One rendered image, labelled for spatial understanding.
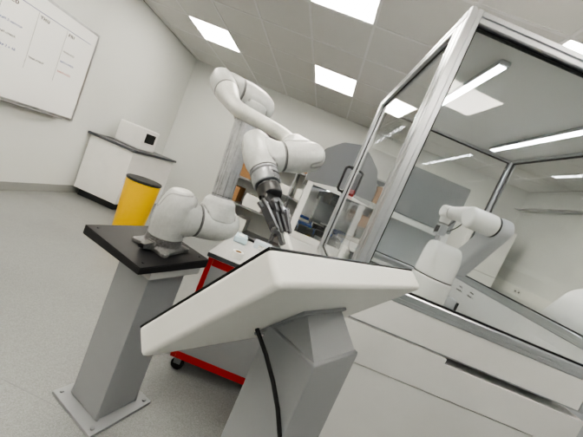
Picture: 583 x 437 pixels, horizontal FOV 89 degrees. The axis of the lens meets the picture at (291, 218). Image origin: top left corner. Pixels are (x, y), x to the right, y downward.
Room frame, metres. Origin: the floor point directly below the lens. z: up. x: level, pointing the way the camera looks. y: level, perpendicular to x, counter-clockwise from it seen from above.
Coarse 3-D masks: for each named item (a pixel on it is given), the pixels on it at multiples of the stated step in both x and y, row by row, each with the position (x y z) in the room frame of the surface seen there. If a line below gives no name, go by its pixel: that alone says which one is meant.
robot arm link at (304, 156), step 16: (224, 80) 1.26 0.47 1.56; (224, 96) 1.21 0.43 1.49; (240, 112) 1.16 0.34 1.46; (256, 112) 1.16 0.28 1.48; (272, 128) 1.13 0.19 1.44; (288, 144) 0.99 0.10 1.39; (304, 144) 1.01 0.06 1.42; (288, 160) 0.98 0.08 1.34; (304, 160) 1.00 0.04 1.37; (320, 160) 1.04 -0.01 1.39
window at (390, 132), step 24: (432, 72) 1.17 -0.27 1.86; (408, 96) 1.39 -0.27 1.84; (384, 120) 1.70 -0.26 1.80; (408, 120) 1.21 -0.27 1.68; (384, 144) 1.43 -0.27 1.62; (360, 168) 1.79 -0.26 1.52; (384, 168) 1.23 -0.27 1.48; (360, 192) 1.49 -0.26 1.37; (336, 216) 1.91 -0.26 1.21; (360, 216) 1.28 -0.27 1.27; (336, 240) 1.57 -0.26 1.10
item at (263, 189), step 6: (270, 180) 0.89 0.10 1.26; (258, 186) 0.90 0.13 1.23; (264, 186) 0.88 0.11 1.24; (270, 186) 0.88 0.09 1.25; (276, 186) 0.89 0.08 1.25; (258, 192) 0.89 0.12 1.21; (264, 192) 0.87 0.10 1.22; (270, 192) 0.88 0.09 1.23; (276, 192) 0.89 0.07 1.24; (282, 192) 0.91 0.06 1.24; (270, 198) 0.87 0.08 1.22; (276, 198) 0.90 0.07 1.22; (270, 204) 0.86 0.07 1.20
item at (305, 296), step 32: (256, 256) 0.35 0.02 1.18; (288, 256) 0.36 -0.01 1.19; (320, 256) 0.42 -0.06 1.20; (224, 288) 0.36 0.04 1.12; (256, 288) 0.33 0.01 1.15; (288, 288) 0.33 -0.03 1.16; (320, 288) 0.38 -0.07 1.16; (352, 288) 0.45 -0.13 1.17; (384, 288) 0.54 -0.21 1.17; (416, 288) 0.69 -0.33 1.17; (160, 320) 0.43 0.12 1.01; (192, 320) 0.39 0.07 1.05; (224, 320) 0.38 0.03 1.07; (256, 320) 0.45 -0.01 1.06; (288, 320) 0.51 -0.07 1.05; (320, 320) 0.53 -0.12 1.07; (160, 352) 0.45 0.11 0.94; (320, 352) 0.49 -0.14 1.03
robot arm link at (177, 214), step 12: (168, 192) 1.24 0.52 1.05; (180, 192) 1.24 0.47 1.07; (192, 192) 1.30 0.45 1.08; (156, 204) 1.25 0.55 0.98; (168, 204) 1.21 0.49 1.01; (180, 204) 1.23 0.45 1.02; (192, 204) 1.26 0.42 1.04; (156, 216) 1.22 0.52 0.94; (168, 216) 1.21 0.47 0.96; (180, 216) 1.23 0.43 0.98; (192, 216) 1.26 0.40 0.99; (156, 228) 1.21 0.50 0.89; (168, 228) 1.22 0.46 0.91; (180, 228) 1.25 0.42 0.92; (192, 228) 1.28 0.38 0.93; (168, 240) 1.23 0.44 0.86; (180, 240) 1.28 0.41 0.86
